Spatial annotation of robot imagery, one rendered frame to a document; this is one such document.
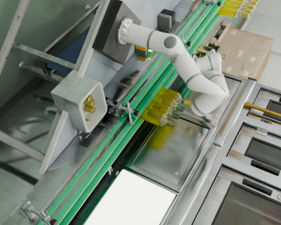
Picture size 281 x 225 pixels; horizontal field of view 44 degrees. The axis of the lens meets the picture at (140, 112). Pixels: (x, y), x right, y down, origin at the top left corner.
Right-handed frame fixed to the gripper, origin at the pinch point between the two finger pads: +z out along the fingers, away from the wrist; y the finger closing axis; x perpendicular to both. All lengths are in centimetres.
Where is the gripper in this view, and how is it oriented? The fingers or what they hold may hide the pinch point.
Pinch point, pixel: (208, 51)
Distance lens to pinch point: 214.4
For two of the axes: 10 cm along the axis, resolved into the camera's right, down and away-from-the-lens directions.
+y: 6.2, -6.1, -4.9
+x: -7.9, -5.0, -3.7
